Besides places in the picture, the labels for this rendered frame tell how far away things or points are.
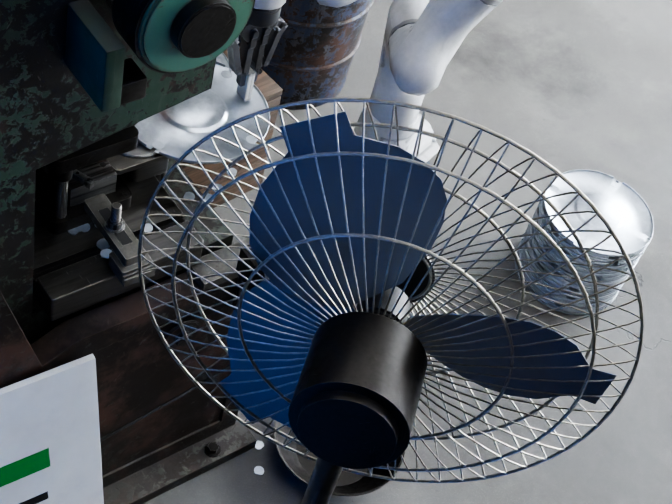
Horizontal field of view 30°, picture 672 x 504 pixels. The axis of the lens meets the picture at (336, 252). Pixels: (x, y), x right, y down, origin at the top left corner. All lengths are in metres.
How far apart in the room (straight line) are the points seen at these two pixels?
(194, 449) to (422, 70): 0.96
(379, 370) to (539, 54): 2.80
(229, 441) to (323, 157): 1.56
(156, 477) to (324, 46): 1.30
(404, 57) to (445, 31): 0.10
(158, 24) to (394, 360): 0.58
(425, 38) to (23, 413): 1.06
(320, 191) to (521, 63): 2.67
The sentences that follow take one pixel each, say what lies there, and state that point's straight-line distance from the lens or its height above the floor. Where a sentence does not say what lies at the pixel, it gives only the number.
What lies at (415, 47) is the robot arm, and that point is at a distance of 2.50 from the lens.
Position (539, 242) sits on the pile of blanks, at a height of 0.16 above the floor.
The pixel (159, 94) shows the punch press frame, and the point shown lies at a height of 1.08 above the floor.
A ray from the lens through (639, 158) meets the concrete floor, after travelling 3.79.
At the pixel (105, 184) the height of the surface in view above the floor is 0.76.
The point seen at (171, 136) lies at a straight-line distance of 2.27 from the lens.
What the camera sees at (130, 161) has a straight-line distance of 2.23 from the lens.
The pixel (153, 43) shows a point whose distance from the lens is 1.64.
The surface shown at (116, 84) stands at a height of 1.25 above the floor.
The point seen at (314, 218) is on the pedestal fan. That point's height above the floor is 1.42.
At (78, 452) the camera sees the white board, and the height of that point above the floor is 0.37.
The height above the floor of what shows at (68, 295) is 0.70.
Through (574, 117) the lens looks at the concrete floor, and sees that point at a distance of 3.83.
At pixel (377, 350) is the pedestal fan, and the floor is 1.38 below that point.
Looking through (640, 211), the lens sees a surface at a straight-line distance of 3.26.
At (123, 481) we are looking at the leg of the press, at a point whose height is 0.03.
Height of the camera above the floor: 2.39
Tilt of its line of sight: 48 degrees down
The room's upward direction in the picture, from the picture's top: 17 degrees clockwise
